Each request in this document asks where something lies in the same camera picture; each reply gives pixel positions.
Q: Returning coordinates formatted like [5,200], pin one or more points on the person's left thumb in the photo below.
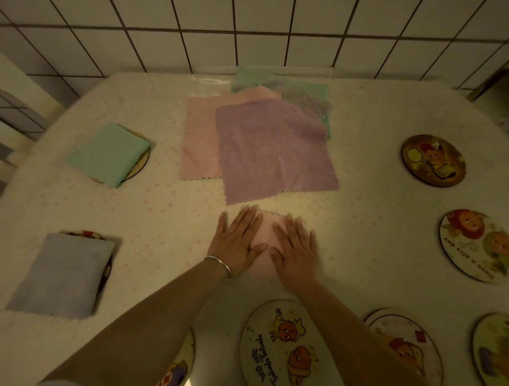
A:
[257,251]

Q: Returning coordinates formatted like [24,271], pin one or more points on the white dotted tablecloth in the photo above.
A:
[377,119]

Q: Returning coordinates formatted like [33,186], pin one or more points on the person's left little finger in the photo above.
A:
[221,224]

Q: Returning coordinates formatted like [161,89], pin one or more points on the folded green cloth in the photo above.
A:
[107,155]

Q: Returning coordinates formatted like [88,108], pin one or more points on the purple cloth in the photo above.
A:
[274,151]

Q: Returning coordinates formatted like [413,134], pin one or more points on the person's left hand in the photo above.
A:
[232,250]

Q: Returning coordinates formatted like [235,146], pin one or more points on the person's right forearm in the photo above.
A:
[354,342]

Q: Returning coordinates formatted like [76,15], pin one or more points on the folded grey-blue cloth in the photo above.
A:
[59,274]

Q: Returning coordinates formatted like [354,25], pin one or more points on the person's right thumb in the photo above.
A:
[276,257]

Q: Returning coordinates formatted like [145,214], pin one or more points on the person's left middle finger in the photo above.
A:
[245,222]

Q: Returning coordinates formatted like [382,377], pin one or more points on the person's right middle finger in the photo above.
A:
[291,230]

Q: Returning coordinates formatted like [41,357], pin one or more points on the person's left forearm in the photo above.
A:
[151,326]

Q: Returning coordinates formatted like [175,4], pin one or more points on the brown round cartoon coaster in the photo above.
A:
[433,161]

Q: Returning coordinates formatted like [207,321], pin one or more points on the pink cloth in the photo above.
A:
[201,135]
[264,234]

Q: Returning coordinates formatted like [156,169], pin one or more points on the person's right little finger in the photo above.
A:
[313,243]

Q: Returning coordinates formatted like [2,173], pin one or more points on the yellow-green round cartoon coaster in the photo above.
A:
[493,350]

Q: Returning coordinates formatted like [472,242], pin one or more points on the person's right hand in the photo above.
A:
[298,262]

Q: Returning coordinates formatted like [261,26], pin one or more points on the white round cartoon coaster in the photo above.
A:
[405,346]
[278,346]
[475,246]

